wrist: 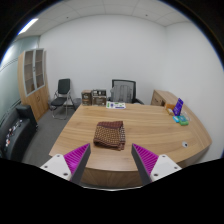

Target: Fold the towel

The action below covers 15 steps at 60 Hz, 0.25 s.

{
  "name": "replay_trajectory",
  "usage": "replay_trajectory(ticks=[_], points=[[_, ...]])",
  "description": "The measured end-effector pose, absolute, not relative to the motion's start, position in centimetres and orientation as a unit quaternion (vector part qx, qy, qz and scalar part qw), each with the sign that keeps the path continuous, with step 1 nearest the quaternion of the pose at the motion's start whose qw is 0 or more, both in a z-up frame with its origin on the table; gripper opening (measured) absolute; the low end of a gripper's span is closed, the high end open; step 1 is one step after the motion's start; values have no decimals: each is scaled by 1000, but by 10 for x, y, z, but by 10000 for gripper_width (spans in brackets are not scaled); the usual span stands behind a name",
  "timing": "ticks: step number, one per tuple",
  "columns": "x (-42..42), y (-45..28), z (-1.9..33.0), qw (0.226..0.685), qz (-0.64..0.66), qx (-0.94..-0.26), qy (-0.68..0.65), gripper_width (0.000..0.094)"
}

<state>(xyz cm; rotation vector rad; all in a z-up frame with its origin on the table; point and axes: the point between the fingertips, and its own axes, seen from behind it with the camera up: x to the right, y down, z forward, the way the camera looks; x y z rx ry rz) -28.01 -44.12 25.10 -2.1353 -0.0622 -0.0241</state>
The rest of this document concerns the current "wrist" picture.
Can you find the black visitor chair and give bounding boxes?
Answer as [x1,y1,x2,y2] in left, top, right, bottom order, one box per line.
[49,78,81,120]

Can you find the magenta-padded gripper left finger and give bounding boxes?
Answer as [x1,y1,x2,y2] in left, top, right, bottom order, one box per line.
[39,142,92,186]

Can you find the wooden side cabinet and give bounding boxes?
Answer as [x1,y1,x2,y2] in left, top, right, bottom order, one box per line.
[150,89,179,109]

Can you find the purple standing card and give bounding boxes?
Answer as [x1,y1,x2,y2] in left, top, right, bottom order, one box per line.
[172,97,185,117]

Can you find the white printed leaflet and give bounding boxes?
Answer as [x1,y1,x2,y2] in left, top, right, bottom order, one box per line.
[105,101,127,110]

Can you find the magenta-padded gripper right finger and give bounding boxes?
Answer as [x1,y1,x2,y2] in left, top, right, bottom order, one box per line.
[131,143,183,186]

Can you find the ceiling light panel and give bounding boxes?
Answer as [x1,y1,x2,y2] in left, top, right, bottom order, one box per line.
[17,17,40,36]

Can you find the black sofa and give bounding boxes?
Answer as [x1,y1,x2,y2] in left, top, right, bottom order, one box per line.
[0,103,38,163]

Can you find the small green box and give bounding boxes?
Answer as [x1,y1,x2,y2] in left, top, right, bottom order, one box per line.
[178,116,190,127]

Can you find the grey mesh office chair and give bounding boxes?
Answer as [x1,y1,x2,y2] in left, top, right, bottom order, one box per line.
[107,78,145,105]

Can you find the flat black cardboard box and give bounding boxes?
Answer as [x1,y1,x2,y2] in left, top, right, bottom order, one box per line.
[91,88,107,98]

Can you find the wooden cabinet with glass doors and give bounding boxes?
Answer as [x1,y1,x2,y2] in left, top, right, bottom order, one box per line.
[17,48,50,123]

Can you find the brown patterned towel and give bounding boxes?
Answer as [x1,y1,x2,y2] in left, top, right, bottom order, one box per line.
[92,120,127,151]

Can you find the tall brown cardboard box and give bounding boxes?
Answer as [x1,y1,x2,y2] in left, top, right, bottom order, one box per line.
[81,89,93,107]

